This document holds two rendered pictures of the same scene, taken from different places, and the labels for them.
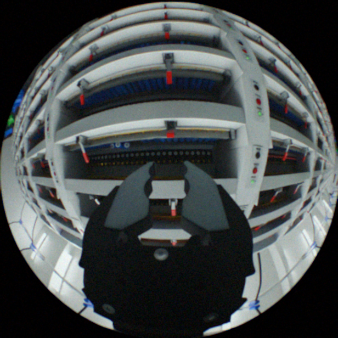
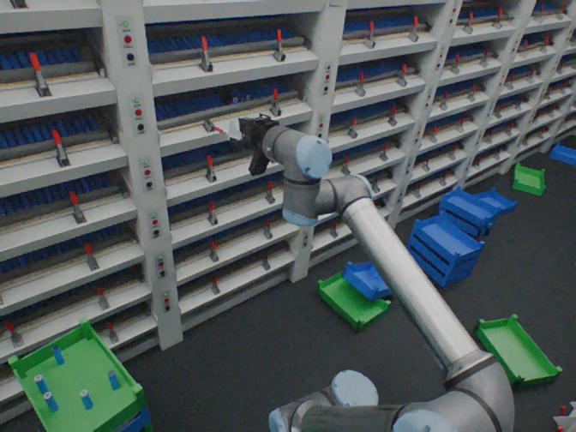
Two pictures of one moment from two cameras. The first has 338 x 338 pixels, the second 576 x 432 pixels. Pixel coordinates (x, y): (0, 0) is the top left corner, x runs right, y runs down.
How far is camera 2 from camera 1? 1.16 m
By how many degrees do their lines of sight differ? 69
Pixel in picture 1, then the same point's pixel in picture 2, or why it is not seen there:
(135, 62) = (231, 171)
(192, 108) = (199, 142)
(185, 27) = (198, 226)
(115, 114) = not seen: hidden behind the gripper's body
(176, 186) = (207, 84)
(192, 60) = (194, 182)
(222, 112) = (178, 147)
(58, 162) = (314, 88)
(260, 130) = (141, 149)
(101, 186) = (267, 73)
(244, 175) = (150, 105)
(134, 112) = not seen: hidden behind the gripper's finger
